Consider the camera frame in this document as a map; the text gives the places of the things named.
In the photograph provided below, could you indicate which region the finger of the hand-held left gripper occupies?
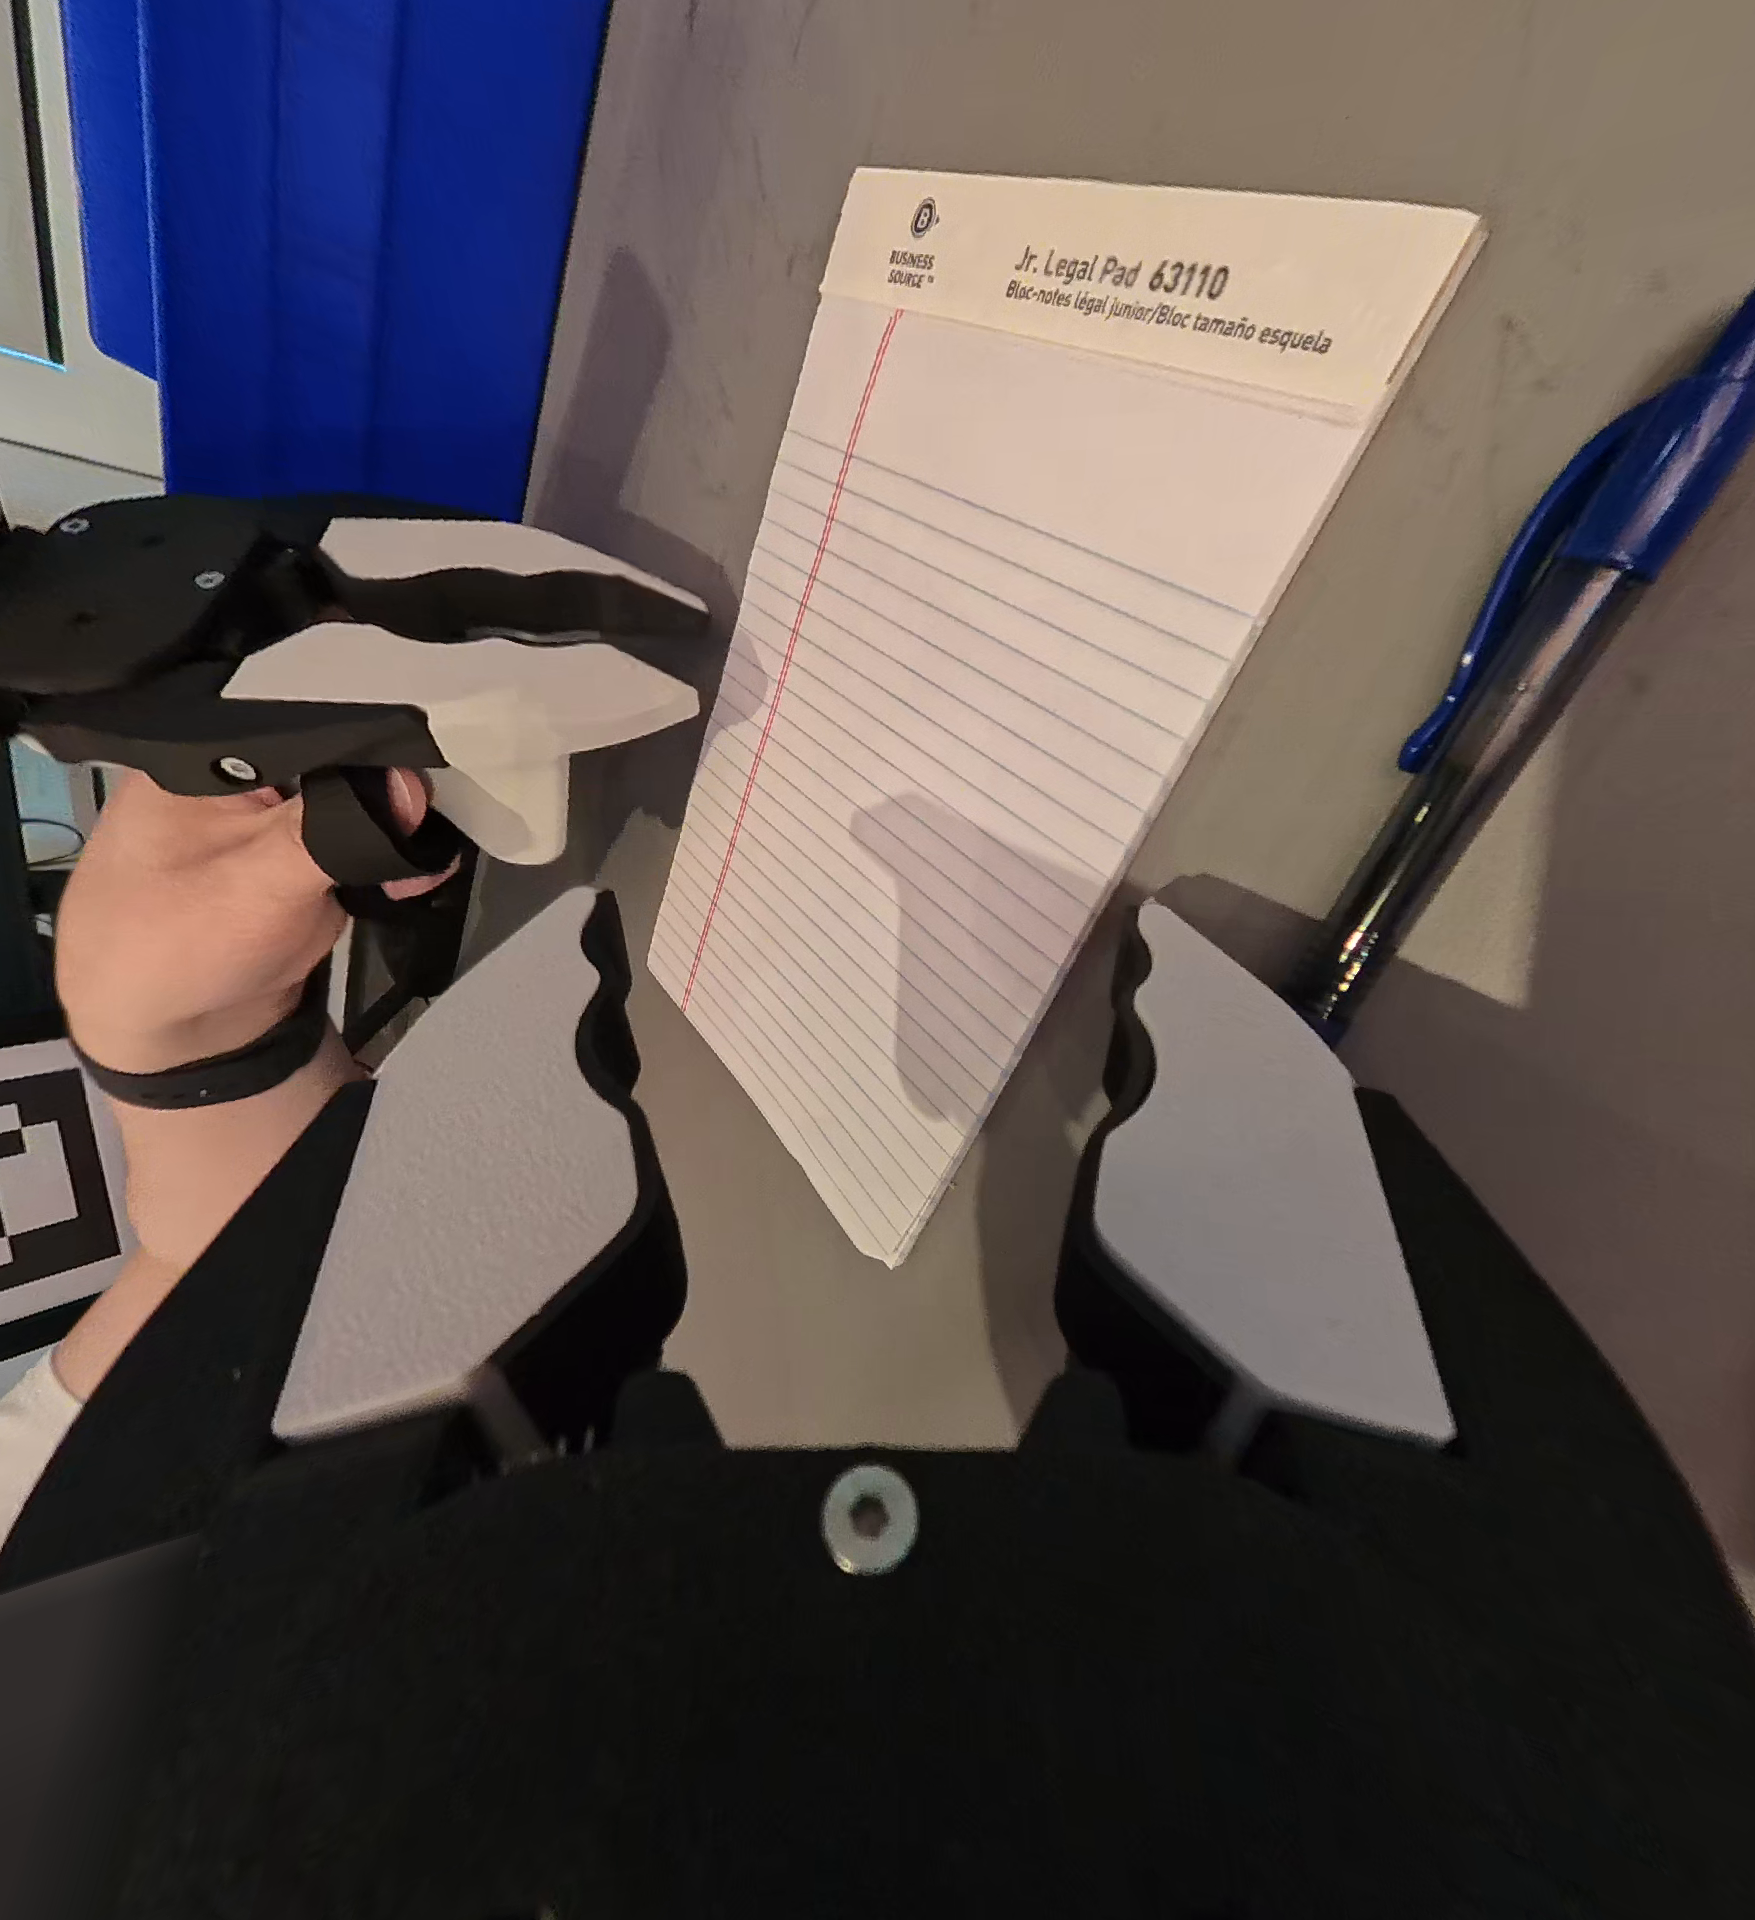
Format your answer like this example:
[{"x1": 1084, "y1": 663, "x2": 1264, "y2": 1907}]
[
  {"x1": 314, "y1": 517, "x2": 713, "y2": 658},
  {"x1": 222, "y1": 621, "x2": 702, "y2": 870}
]

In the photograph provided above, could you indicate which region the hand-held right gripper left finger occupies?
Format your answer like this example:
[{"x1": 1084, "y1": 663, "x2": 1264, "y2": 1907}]
[{"x1": 268, "y1": 888, "x2": 687, "y2": 1464}]

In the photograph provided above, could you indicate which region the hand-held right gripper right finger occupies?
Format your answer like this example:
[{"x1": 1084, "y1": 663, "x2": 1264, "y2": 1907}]
[{"x1": 1057, "y1": 900, "x2": 1458, "y2": 1468}]

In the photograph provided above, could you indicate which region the blue plastic bin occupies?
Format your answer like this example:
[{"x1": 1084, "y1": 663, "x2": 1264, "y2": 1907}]
[{"x1": 58, "y1": 0, "x2": 611, "y2": 530}]

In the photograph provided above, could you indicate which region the white lined notepad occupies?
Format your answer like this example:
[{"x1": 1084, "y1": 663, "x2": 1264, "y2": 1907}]
[{"x1": 647, "y1": 165, "x2": 1488, "y2": 1269}]

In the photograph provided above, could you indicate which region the blue retractable pen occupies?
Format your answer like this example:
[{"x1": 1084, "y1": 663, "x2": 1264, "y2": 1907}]
[{"x1": 1399, "y1": 259, "x2": 1755, "y2": 1047}]

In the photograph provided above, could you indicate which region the person's left hand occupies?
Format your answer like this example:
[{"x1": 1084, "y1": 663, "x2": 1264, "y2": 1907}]
[{"x1": 54, "y1": 756, "x2": 443, "y2": 1086}]

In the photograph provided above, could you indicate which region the black wristband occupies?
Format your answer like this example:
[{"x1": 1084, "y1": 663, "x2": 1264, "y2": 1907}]
[{"x1": 64, "y1": 992, "x2": 335, "y2": 1115}]

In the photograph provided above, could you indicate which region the black white fiducial marker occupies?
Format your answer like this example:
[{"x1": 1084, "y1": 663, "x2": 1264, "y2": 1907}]
[{"x1": 0, "y1": 1035, "x2": 130, "y2": 1360}]

